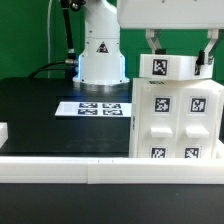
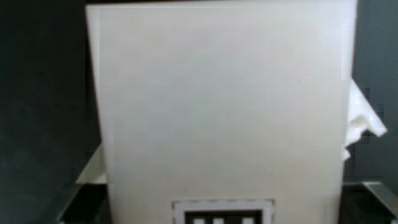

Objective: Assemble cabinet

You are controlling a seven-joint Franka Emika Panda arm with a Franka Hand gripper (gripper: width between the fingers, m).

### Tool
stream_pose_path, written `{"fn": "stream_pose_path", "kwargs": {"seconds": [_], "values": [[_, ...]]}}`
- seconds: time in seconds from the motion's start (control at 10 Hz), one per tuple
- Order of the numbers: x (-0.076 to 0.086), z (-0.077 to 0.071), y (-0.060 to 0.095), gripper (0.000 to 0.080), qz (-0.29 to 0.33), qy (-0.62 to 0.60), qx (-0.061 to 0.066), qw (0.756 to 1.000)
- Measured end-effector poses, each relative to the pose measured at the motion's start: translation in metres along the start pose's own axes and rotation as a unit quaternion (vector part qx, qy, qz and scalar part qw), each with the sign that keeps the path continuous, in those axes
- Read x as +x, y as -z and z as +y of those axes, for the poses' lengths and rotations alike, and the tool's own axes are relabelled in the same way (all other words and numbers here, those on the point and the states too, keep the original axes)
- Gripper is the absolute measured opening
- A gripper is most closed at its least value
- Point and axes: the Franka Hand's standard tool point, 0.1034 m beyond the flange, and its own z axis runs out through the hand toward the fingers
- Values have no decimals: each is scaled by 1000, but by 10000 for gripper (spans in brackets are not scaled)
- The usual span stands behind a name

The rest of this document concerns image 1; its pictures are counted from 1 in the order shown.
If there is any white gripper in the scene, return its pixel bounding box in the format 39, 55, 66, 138
117, 0, 224, 66

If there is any white cabinet door panel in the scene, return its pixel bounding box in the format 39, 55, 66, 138
139, 84, 180, 158
176, 80, 220, 159

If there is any white cabinet body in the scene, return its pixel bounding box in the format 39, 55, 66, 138
129, 78, 224, 158

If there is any small white block with tag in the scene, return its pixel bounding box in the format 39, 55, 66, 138
139, 54, 214, 81

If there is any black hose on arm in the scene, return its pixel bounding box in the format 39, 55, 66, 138
59, 0, 86, 64

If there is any black cable at base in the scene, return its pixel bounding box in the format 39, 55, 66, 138
27, 60, 80, 80

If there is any white thin cable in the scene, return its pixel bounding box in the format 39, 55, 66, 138
46, 0, 54, 79

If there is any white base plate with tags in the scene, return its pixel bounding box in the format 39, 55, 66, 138
55, 102, 131, 117

